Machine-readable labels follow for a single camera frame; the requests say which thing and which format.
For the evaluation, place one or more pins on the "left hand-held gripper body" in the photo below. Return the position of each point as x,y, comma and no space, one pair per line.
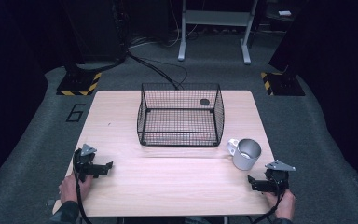
85,159

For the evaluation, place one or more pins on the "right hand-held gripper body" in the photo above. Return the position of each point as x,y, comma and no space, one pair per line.
278,177

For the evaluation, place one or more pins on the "silver metal cup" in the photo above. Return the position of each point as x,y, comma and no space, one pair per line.
246,154

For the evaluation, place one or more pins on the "person's right hand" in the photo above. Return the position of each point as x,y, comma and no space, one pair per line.
284,205

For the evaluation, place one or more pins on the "person's left hand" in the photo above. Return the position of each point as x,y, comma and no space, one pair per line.
70,188

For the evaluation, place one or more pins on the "black base with hazard tape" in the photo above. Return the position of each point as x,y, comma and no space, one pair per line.
284,84
77,84

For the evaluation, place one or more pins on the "black round table grommet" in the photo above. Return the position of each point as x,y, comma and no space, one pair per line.
204,102

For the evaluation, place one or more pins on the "dark curtain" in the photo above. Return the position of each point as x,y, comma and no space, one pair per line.
338,62
9,77

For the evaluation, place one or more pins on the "black cabinet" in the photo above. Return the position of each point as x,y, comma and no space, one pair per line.
96,28

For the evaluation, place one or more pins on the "small white box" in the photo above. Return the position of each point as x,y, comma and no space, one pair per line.
284,13

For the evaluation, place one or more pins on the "white metal desk frame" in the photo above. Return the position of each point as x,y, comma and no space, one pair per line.
183,46

